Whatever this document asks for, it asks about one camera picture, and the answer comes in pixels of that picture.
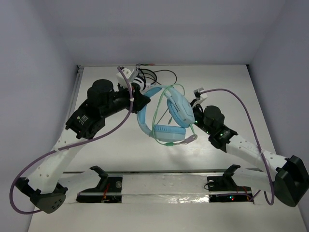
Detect green headphone cable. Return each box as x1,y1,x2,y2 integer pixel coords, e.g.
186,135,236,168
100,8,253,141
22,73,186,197
148,84,198,147

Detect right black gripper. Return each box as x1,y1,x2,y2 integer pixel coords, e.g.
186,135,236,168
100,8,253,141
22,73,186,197
169,99,213,135

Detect silver taped base cover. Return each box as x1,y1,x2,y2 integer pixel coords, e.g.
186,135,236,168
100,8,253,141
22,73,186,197
121,174,209,204

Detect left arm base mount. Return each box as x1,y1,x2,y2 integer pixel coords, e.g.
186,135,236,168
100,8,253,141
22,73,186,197
76,166,123,203

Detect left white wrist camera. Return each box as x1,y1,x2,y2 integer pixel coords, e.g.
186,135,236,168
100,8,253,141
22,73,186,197
116,67,138,88

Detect black white headphones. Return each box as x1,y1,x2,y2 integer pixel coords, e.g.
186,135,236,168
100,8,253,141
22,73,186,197
133,68,157,91

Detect black headphone cable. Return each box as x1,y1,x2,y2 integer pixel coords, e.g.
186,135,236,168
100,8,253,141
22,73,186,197
135,63,177,85

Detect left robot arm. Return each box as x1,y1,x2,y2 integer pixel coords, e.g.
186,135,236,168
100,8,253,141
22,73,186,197
11,79,150,214

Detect metal rail left edge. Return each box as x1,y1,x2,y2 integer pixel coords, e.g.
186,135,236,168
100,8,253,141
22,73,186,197
50,65,84,174

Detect light blue headphones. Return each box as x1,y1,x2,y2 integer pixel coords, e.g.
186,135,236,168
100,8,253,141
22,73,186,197
136,85,196,143

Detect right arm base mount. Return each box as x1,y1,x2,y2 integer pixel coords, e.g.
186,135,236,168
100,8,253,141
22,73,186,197
203,164,254,203

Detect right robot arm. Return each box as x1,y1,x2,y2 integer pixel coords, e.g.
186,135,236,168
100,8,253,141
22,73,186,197
190,100,309,207

